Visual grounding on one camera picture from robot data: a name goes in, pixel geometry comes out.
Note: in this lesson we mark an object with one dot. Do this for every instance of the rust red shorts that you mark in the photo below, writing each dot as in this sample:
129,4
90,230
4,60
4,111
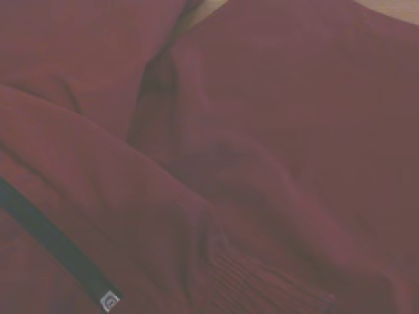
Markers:
262,147

